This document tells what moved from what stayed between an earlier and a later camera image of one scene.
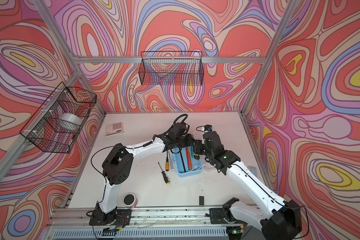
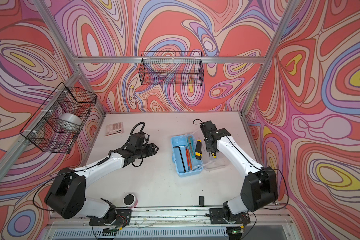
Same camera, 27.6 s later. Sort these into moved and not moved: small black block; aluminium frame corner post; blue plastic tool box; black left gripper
Moved: black left gripper
Not moved: aluminium frame corner post; blue plastic tool box; small black block
